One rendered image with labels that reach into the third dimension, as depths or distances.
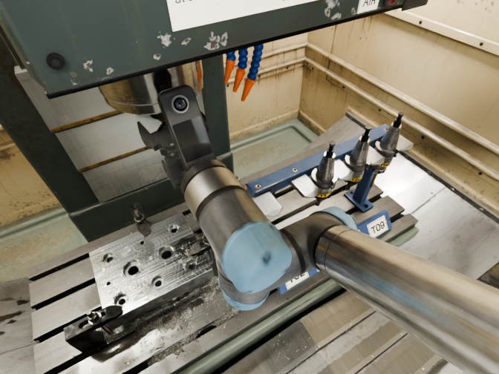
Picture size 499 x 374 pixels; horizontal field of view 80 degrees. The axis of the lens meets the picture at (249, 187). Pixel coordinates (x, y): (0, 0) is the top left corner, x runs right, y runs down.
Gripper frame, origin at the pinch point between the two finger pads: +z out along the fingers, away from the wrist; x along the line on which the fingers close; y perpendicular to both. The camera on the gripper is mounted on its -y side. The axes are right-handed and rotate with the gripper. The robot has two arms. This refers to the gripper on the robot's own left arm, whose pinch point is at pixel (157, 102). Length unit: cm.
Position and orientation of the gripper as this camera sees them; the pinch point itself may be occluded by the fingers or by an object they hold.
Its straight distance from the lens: 55.6
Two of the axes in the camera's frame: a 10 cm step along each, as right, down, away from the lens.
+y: 0.0, 6.6, 7.5
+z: -5.1, -6.5, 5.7
